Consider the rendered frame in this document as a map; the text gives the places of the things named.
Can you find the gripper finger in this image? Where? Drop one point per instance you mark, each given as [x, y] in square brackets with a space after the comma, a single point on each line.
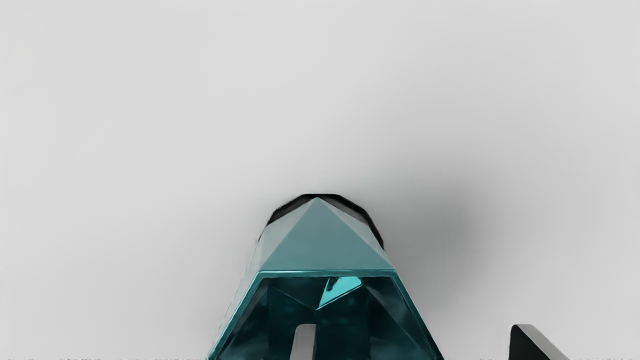
[529, 346]

